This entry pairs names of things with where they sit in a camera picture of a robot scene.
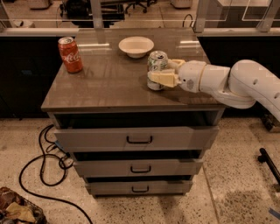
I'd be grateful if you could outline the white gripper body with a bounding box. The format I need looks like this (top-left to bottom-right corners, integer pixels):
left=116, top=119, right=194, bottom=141
left=178, top=60, right=207, bottom=93

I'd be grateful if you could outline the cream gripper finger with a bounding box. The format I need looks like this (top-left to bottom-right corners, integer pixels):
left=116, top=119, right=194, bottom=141
left=148, top=71, right=181, bottom=88
left=168, top=59, right=186, bottom=69

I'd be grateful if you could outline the green white 7up can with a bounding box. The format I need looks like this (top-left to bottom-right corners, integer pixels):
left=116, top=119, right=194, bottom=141
left=147, top=51, right=168, bottom=91

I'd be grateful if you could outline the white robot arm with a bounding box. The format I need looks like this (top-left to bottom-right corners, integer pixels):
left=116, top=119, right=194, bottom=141
left=148, top=59, right=280, bottom=121

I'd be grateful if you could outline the white paper bowl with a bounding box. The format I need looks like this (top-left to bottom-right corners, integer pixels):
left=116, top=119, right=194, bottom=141
left=118, top=37, right=154, bottom=59

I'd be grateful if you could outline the red coca-cola can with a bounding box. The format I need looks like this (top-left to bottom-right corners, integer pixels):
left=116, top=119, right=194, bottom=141
left=58, top=37, right=83, bottom=74

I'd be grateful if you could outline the top grey drawer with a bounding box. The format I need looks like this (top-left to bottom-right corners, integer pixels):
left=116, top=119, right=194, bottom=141
left=54, top=126, right=218, bottom=152

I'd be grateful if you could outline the grey drawer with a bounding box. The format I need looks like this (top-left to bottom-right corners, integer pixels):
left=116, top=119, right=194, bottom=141
left=86, top=180, right=193, bottom=196
left=74, top=159, right=203, bottom=178
left=54, top=126, right=218, bottom=152

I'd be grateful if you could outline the black office chair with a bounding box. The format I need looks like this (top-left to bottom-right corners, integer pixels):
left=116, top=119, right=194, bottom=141
left=124, top=0, right=158, bottom=14

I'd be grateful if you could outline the grey drawer cabinet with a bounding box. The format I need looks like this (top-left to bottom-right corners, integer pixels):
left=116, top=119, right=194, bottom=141
left=42, top=29, right=225, bottom=184

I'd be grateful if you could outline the middle grey drawer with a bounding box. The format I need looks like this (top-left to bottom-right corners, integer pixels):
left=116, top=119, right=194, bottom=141
left=74, top=159, right=203, bottom=178

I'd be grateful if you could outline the black metal stand leg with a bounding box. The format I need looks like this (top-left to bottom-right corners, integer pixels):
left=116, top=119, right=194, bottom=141
left=257, top=148, right=280, bottom=185

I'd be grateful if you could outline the bottom grey drawer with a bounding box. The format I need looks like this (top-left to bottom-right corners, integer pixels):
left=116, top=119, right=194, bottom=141
left=86, top=180, right=193, bottom=196

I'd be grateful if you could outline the basket with cloths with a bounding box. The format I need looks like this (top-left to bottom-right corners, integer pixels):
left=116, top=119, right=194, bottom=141
left=0, top=187, right=47, bottom=224

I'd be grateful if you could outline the black floor cable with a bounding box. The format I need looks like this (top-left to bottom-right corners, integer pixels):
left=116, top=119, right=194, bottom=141
left=18, top=124, right=94, bottom=224

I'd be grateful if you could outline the glass partition rail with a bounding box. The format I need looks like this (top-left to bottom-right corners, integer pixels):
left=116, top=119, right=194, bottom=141
left=0, top=20, right=280, bottom=37

